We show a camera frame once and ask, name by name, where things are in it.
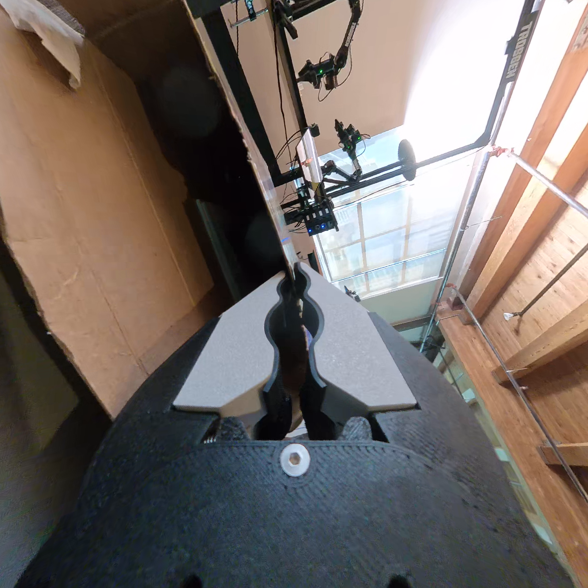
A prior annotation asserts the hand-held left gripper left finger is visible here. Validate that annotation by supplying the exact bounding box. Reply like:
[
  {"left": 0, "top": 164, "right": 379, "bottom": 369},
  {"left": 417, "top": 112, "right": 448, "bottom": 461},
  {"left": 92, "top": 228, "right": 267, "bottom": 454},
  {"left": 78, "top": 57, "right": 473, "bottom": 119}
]
[{"left": 172, "top": 270, "right": 299, "bottom": 440}]

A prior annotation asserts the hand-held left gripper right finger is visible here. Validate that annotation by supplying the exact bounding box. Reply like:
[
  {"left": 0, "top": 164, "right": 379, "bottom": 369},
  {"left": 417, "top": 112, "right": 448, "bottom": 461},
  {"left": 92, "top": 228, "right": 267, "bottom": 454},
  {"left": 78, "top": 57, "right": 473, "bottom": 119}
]
[{"left": 294, "top": 262, "right": 419, "bottom": 442}]

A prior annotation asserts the yellow cardboard toy box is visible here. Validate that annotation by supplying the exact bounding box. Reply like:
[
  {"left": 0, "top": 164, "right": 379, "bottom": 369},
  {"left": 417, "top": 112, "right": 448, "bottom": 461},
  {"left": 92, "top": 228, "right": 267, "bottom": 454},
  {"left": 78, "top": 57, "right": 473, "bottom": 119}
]
[{"left": 0, "top": 0, "right": 307, "bottom": 420}]

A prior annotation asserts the silver metal pipe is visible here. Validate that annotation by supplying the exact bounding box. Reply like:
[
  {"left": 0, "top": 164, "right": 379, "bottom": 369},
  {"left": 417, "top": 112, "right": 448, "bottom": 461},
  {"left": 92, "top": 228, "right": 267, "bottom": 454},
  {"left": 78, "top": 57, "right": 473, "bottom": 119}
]
[
  {"left": 448, "top": 285, "right": 588, "bottom": 501},
  {"left": 492, "top": 146, "right": 588, "bottom": 217},
  {"left": 420, "top": 152, "right": 490, "bottom": 350}
]

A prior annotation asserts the large window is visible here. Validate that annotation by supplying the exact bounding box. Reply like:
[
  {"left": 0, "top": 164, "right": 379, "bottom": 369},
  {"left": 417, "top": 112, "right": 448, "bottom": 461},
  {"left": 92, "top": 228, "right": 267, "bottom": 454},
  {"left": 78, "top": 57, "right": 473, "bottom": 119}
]
[{"left": 317, "top": 124, "right": 488, "bottom": 295}]

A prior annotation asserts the black hub box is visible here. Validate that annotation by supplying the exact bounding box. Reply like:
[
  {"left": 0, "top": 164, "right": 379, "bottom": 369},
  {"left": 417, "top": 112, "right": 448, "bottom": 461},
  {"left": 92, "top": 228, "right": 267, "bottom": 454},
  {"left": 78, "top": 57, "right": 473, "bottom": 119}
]
[{"left": 282, "top": 195, "right": 340, "bottom": 237}]

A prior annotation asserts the white light panel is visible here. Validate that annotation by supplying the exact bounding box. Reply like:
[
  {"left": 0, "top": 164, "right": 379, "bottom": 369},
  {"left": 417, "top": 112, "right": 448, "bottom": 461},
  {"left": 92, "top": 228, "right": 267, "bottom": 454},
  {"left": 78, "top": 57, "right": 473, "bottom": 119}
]
[{"left": 295, "top": 129, "right": 326, "bottom": 196}]

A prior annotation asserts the black aluminium rig frame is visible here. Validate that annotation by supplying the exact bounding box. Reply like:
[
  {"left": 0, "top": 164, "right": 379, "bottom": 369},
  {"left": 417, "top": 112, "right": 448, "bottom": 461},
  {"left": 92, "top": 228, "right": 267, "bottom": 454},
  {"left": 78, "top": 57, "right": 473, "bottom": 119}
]
[{"left": 188, "top": 0, "right": 543, "bottom": 230}]

